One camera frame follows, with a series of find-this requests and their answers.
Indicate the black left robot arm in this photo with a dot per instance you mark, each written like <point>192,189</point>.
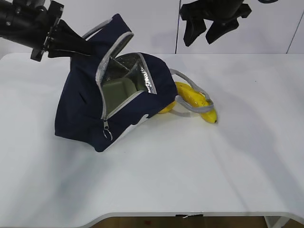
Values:
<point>30,23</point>

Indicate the black tape on table edge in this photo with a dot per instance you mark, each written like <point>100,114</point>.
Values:
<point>184,216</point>

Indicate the glass container with green lid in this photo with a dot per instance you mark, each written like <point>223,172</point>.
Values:
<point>117,90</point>

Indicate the yellow pear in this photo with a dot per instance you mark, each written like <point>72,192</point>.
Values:
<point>168,108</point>

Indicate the white table leg frame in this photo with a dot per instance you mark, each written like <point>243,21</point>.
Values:
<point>276,221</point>

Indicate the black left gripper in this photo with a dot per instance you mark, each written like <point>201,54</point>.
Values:
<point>69,43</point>

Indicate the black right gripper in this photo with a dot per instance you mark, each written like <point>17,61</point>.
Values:
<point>219,11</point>

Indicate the navy and white lunch bag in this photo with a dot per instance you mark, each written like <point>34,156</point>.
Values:
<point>82,113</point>

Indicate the yellow banana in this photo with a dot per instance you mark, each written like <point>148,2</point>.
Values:
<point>196,102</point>

